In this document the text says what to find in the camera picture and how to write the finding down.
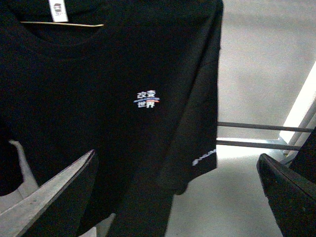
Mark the left gripper finger with grey pad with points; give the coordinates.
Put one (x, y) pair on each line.
(56, 208)

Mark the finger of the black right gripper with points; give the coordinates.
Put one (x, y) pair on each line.
(291, 197)

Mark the black printed t-shirt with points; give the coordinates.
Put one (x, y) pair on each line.
(133, 80)

